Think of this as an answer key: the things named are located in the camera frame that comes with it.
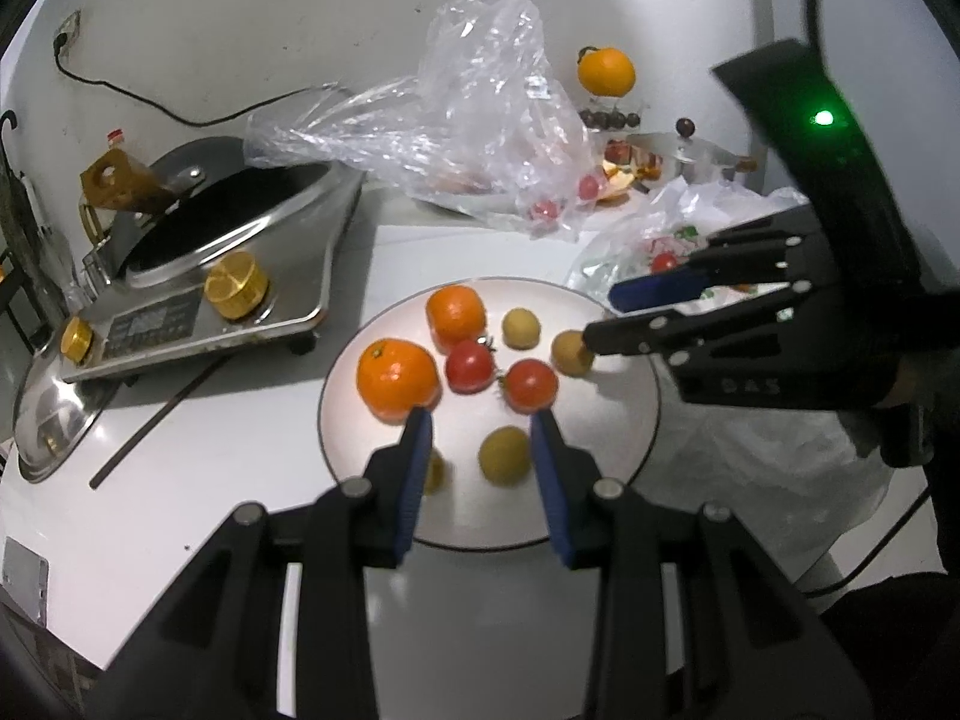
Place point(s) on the steel pot with lid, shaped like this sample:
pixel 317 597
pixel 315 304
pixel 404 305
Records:
pixel 690 154

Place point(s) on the steel dome lid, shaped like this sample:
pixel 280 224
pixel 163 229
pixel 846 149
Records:
pixel 52 427

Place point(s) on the tangerine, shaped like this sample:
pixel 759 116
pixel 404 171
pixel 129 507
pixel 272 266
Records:
pixel 455 317
pixel 397 379

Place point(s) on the dark stick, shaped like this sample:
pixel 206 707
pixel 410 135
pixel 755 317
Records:
pixel 157 424

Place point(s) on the white round plate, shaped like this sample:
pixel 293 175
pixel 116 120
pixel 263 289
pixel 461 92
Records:
pixel 615 427

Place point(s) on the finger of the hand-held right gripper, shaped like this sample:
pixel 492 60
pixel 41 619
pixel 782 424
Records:
pixel 660 289
pixel 637 336

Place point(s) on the orange peel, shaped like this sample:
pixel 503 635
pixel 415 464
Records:
pixel 626 180

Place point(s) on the clear box of dark fruits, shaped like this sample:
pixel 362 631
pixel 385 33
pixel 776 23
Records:
pixel 611 119

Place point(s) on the clear plastic bag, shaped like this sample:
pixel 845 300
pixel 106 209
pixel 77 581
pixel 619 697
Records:
pixel 750 465
pixel 487 90

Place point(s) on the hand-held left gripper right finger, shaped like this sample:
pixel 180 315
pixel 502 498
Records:
pixel 547 487

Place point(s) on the yellow longan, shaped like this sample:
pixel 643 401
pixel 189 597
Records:
pixel 504 454
pixel 570 354
pixel 521 328

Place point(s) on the bagged red cherry tomato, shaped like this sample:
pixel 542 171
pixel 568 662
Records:
pixel 589 186
pixel 544 211

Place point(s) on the wall socket with plug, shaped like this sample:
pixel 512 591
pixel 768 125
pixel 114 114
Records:
pixel 66 30

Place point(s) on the person's dark clothing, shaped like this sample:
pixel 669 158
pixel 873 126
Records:
pixel 900 652

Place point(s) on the large orange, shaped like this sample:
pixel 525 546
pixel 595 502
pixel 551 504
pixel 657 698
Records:
pixel 607 71

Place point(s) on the clear crumpled plastic bag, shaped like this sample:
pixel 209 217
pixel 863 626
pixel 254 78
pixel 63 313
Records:
pixel 487 90

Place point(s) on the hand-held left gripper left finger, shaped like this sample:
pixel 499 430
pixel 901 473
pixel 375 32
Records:
pixel 416 480

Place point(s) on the grey metal plate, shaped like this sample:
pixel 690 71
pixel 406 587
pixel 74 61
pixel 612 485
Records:
pixel 22 581

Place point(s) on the silver induction cooker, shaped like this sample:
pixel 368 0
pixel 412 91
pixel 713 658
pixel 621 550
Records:
pixel 285 240

